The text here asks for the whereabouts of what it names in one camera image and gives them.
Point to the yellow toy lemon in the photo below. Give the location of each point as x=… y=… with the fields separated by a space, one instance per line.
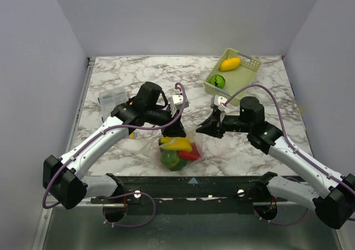
x=230 y=64

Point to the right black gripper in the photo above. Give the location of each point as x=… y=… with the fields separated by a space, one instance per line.
x=217 y=124

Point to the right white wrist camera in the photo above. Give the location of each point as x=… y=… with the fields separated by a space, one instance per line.
x=218 y=103

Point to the green toy bell pepper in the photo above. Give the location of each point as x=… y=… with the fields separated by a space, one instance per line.
x=171 y=161

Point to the clear plastic screw box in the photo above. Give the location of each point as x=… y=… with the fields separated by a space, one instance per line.
x=109 y=99

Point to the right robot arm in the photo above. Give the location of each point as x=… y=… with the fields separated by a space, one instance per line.
x=328 y=193

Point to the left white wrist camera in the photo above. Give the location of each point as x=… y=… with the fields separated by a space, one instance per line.
x=176 y=102

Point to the cream plastic basket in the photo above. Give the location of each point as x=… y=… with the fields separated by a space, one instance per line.
x=236 y=79

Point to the red toy chili pepper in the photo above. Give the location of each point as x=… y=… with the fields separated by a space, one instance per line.
x=190 y=156

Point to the clear zip top bag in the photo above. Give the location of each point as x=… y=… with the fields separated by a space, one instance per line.
x=152 y=150

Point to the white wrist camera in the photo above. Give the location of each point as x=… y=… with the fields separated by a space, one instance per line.
x=218 y=103
x=176 y=102

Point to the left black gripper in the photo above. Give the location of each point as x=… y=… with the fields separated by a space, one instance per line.
x=176 y=129

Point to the yellow toy banana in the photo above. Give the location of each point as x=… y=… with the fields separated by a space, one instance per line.
x=175 y=144

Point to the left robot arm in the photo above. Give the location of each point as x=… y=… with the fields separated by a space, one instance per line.
x=64 y=178

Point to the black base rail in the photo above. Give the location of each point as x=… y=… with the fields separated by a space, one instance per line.
x=188 y=195

